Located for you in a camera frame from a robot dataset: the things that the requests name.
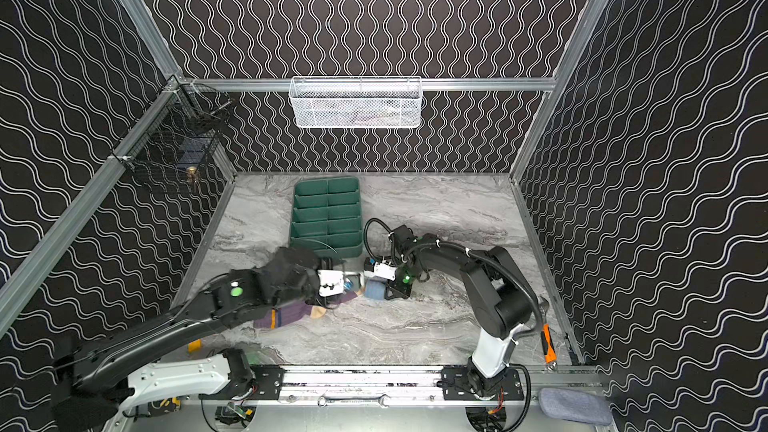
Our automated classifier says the black wire wall basket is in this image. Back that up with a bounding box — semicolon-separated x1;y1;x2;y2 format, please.
117;84;234;196

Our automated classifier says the grey cloth pad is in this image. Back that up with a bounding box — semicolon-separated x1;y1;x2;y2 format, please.
539;388;613;427

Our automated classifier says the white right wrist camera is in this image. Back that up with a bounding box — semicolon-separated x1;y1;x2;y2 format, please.
363;257;397;281

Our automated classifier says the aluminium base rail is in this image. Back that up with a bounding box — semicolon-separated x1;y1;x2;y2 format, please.
245;365;607;407

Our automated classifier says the yellow block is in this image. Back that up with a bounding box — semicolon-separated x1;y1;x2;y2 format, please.
187;339;203;354

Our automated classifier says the blue orange striped sock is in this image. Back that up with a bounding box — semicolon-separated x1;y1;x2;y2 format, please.
363;280;387;300

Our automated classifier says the yellow tape measure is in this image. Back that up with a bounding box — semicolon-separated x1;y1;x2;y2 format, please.
148;397;181;417

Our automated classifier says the silver wrench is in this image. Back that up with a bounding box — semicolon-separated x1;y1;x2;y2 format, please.
317;394;389;409

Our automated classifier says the white mesh wall basket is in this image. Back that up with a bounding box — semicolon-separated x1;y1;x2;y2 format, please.
288;76;424;129

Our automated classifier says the green divided plastic tray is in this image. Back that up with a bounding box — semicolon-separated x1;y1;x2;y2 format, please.
289;176;363;260

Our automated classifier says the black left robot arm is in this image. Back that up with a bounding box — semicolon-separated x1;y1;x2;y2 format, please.
51;247;334;431

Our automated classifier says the purple striped sock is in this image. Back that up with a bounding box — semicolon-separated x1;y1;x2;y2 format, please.
253;291;359;329

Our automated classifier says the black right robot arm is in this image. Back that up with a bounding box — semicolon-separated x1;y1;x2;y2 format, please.
388;226;545;398

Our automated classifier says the orange handled tool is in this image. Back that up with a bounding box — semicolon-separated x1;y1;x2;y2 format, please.
540;323;557;370

